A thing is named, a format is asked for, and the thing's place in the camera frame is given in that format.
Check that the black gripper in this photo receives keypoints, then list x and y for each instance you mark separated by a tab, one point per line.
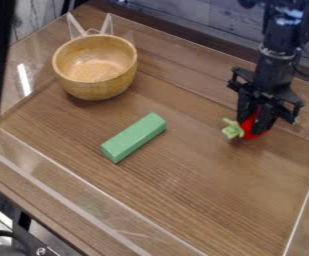
265	105

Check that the red plush strawberry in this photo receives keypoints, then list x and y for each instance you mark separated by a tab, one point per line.
241	130

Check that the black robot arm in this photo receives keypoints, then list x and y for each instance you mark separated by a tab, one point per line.
285	30

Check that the green rectangular block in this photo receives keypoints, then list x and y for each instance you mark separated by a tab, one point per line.
132	137

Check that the wooden bowl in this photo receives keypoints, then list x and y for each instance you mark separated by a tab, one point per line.
95	66

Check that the black table leg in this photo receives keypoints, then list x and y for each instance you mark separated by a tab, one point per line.
20	222

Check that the clear acrylic tray wall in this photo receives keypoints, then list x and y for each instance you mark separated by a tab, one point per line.
191	194

